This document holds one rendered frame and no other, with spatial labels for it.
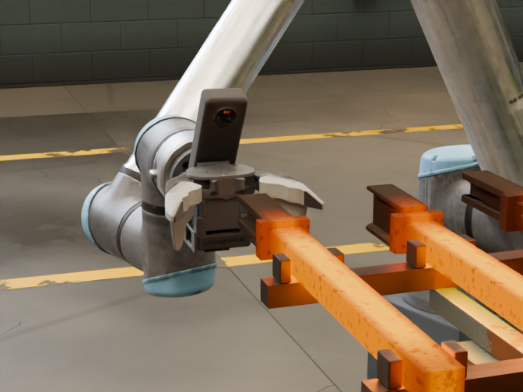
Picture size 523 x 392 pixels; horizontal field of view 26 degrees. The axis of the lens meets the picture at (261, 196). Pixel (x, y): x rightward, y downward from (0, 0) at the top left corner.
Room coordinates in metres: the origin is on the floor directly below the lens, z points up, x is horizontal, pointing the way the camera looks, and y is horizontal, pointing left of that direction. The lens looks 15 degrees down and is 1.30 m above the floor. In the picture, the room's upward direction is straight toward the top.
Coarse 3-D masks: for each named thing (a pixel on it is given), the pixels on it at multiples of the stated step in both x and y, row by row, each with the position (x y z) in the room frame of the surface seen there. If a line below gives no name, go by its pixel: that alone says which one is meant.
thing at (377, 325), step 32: (256, 224) 0.95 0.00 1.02; (288, 224) 0.94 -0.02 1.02; (256, 256) 0.95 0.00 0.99; (288, 256) 0.89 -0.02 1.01; (320, 256) 0.87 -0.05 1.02; (320, 288) 0.82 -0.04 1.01; (352, 288) 0.79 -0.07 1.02; (352, 320) 0.75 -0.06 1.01; (384, 320) 0.72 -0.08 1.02; (416, 352) 0.67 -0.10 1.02; (416, 384) 0.65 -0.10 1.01; (448, 384) 0.64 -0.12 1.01
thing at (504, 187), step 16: (464, 176) 1.10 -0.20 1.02; (480, 176) 1.09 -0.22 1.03; (496, 176) 1.09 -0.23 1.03; (480, 192) 1.09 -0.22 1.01; (496, 192) 1.04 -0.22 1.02; (512, 192) 1.02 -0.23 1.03; (480, 208) 1.07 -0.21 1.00; (496, 208) 1.05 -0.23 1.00; (512, 208) 1.00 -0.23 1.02; (512, 224) 1.00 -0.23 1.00
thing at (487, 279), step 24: (384, 192) 1.02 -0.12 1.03; (384, 216) 1.02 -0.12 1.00; (408, 216) 0.96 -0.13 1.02; (432, 216) 0.97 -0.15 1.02; (384, 240) 1.00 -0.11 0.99; (432, 240) 0.91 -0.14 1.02; (456, 240) 0.91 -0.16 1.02; (432, 264) 0.90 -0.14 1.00; (456, 264) 0.86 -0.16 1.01; (480, 264) 0.84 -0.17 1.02; (504, 264) 0.84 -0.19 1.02; (480, 288) 0.82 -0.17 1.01; (504, 288) 0.79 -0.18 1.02; (504, 312) 0.79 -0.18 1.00
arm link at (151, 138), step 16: (144, 128) 1.37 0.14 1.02; (160, 128) 1.32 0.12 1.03; (176, 128) 1.30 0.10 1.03; (192, 128) 1.30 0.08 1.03; (144, 144) 1.33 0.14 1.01; (160, 144) 1.28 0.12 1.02; (144, 160) 1.31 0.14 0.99; (144, 176) 1.32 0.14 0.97; (144, 192) 1.32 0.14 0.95; (160, 192) 1.27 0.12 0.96
